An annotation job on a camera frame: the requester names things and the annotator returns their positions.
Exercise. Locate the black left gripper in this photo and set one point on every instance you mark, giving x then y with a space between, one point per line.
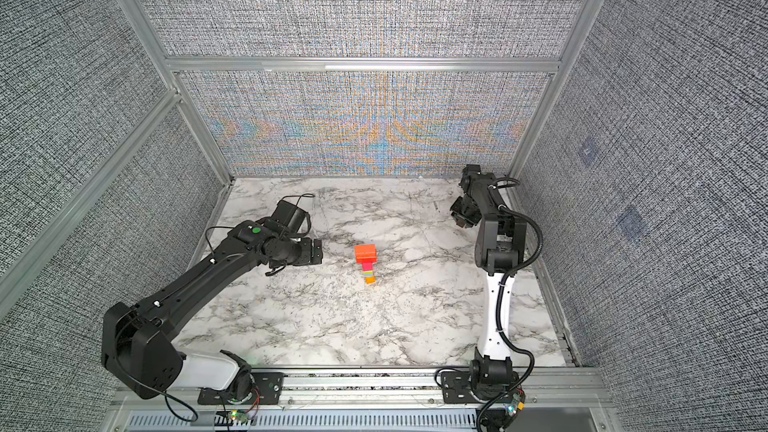
309 256

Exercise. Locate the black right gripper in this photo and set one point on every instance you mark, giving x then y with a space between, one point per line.
458 215

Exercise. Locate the orange-red rectangular wood block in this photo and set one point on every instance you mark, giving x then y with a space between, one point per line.
365 253

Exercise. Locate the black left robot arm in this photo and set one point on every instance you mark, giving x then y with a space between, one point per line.
137 340

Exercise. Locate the aluminium horizontal back bar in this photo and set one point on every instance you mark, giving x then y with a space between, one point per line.
361 64

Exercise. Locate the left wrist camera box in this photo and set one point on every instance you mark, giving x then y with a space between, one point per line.
291 219

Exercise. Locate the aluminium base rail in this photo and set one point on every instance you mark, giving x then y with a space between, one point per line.
301 398

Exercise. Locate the aluminium corner post right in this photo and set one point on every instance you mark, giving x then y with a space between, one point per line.
581 29

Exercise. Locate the aluminium corner post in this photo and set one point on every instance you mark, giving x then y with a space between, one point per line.
147 36
581 29

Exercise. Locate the aluminium left wall bar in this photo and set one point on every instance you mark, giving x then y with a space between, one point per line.
30 263

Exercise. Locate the aluminium corner post left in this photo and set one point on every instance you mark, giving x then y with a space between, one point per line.
147 36

